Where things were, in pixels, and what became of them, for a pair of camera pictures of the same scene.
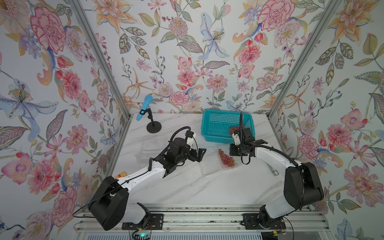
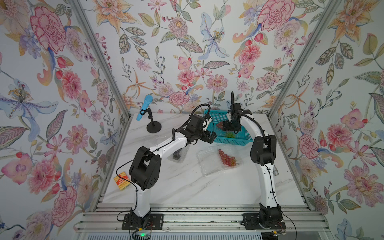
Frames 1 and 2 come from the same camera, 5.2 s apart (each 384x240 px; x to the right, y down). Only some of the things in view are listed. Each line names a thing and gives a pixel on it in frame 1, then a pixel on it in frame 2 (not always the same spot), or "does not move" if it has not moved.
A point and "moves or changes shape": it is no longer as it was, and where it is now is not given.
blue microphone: [148, 99] does not move
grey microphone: [274, 171] does not move
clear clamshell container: [216, 159] does not move
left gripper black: [199, 156] → [205, 137]
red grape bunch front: [227, 160] does not move
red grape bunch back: [233, 128] moves or changes shape
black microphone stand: [154, 126] does not move
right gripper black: [232, 150] → [226, 126]
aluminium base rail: [298, 217] does not move
